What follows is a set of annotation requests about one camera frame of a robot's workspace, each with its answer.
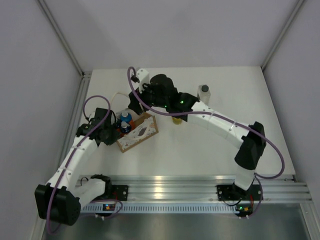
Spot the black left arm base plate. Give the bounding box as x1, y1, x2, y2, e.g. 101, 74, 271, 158
111, 185, 129, 202

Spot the canvas and burlap tote bag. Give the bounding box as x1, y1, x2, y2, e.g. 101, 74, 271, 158
115, 103, 159, 153

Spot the aluminium corner post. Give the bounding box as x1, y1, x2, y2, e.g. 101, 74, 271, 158
260, 0, 308, 72
35, 0, 84, 78

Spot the dark blue pump bottle front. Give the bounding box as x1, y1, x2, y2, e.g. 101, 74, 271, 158
120, 121, 132, 134

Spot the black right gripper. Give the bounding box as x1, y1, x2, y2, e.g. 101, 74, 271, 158
128, 80, 168, 116

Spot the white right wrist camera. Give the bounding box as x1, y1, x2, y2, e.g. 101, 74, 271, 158
131, 68, 150, 93

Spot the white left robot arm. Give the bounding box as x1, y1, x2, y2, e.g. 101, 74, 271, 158
34, 107, 120, 226

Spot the aluminium front rail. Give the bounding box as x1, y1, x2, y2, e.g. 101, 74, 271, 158
43, 174, 313, 204

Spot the white slotted cable duct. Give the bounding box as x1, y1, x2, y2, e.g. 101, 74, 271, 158
81, 202, 239, 214

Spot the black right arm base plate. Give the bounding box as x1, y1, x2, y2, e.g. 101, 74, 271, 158
216, 184, 263, 202

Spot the clear square bottle dark cap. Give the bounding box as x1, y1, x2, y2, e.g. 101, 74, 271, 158
197, 84, 211, 105

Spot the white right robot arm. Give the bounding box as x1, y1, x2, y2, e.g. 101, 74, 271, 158
128, 72, 266, 199

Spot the teal blue pump bottle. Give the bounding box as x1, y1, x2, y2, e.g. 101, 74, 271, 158
120, 111, 133, 123

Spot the yellow liquid bottle red cap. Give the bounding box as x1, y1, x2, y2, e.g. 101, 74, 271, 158
172, 117, 183, 125

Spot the aluminium left corner post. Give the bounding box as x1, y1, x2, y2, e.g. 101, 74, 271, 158
35, 0, 84, 78

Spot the aluminium right corner post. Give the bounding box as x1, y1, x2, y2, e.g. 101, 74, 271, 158
260, 0, 308, 72

